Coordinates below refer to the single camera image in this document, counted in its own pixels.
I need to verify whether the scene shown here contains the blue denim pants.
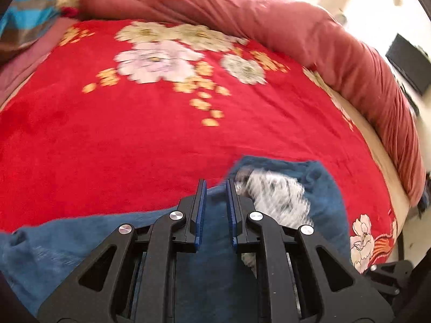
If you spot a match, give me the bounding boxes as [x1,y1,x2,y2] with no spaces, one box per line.
[0,156,353,318]

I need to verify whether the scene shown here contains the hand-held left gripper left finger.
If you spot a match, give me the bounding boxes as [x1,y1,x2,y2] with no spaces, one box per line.
[37,179,207,323]

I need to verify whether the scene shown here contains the pink quilted pillow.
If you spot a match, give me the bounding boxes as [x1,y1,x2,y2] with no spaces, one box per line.
[0,17,79,106]

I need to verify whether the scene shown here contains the red floral blanket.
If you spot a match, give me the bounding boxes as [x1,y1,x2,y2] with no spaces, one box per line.
[0,18,398,275]

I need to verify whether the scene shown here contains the beige bed sheet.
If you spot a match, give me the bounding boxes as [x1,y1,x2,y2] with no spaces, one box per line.
[332,91,411,211]

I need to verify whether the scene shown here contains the black monitor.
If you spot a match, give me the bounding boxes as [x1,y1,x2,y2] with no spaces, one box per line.
[385,34,431,95]

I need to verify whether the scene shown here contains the striped towel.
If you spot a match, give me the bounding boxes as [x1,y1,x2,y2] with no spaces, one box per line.
[0,0,64,54]

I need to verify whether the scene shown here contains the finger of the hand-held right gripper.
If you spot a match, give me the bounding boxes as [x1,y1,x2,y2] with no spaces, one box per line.
[365,261,414,297]

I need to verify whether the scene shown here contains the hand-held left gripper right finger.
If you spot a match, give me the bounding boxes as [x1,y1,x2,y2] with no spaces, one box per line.
[225,178,394,323]

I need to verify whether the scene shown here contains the red-pink duvet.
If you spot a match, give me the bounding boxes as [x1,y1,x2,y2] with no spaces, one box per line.
[79,0,426,206]

